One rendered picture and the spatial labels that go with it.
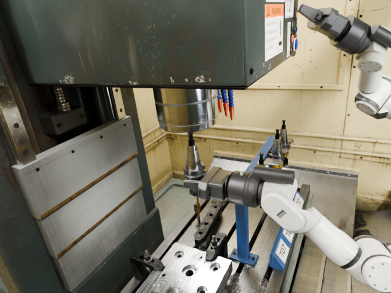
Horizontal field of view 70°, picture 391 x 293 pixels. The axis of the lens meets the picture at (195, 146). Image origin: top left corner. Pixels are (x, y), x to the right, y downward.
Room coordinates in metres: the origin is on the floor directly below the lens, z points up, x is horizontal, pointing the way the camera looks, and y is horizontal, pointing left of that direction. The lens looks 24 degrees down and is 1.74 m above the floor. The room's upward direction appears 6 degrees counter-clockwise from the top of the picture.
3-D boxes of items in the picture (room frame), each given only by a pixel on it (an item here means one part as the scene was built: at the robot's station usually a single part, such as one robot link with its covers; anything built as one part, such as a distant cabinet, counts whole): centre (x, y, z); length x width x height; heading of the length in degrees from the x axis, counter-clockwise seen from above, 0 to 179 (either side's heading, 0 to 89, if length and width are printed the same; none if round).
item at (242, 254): (0.81, -0.14, 1.05); 0.10 x 0.05 x 0.30; 59
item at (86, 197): (0.93, 0.39, 1.16); 0.48 x 0.05 x 0.51; 149
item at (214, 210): (0.98, -0.02, 0.93); 0.26 x 0.05 x 0.06; 154
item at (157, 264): (0.74, 0.21, 0.97); 0.13 x 0.03 x 0.15; 59
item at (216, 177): (0.65, -0.07, 1.33); 0.13 x 0.12 x 0.10; 149
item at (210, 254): (0.78, -0.03, 0.97); 0.13 x 0.03 x 0.15; 149
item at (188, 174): (0.70, 0.01, 1.36); 0.06 x 0.06 x 0.03
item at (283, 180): (0.60, -0.18, 1.34); 0.11 x 0.11 x 0.11; 59
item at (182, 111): (0.70, 0.01, 1.56); 0.16 x 0.16 x 0.12
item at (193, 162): (0.70, 0.01, 1.41); 0.04 x 0.04 x 0.07
